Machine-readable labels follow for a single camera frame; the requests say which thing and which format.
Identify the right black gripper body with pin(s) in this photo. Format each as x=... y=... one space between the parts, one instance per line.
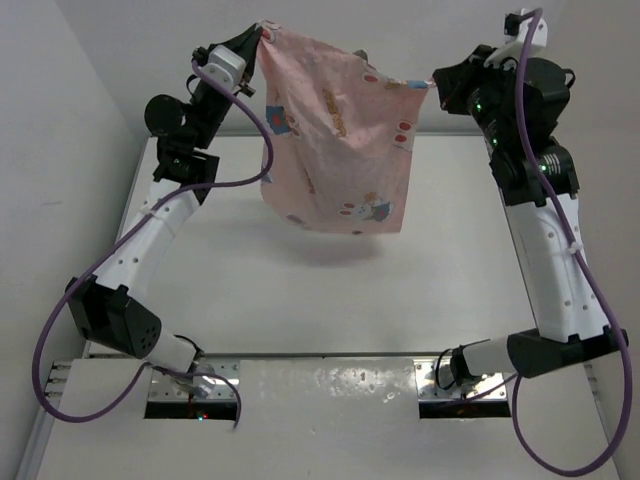
x=454 y=84

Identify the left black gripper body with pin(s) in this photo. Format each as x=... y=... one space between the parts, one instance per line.
x=208 y=114

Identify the pink bunny pillowcase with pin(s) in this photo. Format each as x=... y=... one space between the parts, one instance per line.
x=342 y=133

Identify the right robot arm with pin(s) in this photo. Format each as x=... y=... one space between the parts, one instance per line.
x=541 y=205

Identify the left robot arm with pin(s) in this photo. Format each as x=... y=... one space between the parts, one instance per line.
x=107 y=303

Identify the white front cover panel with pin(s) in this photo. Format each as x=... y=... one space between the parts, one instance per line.
x=325 y=419

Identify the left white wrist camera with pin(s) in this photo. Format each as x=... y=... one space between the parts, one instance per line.
x=225 y=67

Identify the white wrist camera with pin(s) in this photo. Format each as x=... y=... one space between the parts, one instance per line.
x=225 y=67
x=526 y=31

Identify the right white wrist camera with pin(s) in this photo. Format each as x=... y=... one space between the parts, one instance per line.
x=526 y=31

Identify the right aluminium rail frame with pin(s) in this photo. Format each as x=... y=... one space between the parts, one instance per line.
x=498 y=158

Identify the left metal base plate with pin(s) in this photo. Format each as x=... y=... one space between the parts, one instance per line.
x=214 y=383

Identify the metal base plate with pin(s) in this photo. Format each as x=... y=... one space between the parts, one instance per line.
x=214 y=383
x=434 y=382

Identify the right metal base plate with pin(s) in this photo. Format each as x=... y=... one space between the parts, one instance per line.
x=434 y=382

